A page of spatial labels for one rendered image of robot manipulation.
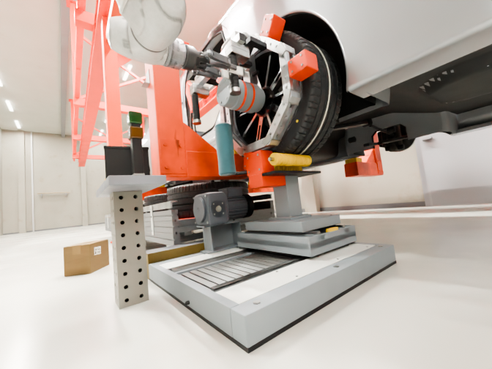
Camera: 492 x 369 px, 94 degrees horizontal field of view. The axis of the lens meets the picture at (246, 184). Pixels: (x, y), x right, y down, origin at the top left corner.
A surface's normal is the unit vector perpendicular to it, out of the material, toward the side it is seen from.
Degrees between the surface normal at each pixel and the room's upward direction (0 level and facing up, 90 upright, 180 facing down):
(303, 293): 90
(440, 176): 90
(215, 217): 90
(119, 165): 90
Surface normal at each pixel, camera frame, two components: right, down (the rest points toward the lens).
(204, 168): 0.60, -0.13
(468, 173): -0.77, 0.03
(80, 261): 0.07, -0.09
